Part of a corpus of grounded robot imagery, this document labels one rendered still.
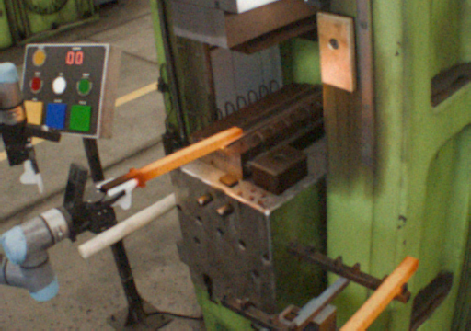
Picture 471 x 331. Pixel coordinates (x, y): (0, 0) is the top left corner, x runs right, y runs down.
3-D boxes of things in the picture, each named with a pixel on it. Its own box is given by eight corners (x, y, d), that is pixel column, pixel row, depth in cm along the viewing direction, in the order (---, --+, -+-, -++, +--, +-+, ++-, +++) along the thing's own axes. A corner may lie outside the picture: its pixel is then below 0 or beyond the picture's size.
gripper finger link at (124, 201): (140, 198, 148) (108, 212, 143) (135, 176, 145) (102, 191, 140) (146, 202, 145) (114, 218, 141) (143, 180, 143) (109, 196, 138)
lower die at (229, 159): (242, 180, 160) (239, 151, 156) (191, 155, 174) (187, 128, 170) (345, 118, 184) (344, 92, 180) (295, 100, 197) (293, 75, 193)
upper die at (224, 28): (227, 49, 143) (223, 10, 138) (174, 34, 156) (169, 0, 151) (338, 5, 166) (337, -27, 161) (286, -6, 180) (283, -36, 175)
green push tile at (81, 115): (88, 131, 179) (91, 106, 179) (68, 129, 182) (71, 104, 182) (91, 131, 181) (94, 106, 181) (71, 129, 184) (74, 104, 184)
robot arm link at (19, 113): (22, 96, 158) (26, 106, 152) (26, 110, 160) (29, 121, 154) (-3, 104, 156) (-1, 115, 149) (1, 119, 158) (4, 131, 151)
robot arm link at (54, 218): (35, 210, 133) (51, 223, 127) (51, 201, 135) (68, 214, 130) (43, 236, 136) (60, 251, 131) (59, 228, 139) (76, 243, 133)
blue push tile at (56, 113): (62, 128, 183) (65, 104, 183) (45, 127, 186) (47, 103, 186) (66, 128, 185) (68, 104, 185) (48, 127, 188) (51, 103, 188)
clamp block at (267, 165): (277, 197, 152) (275, 174, 149) (252, 185, 158) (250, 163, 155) (310, 176, 159) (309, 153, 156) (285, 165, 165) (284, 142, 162)
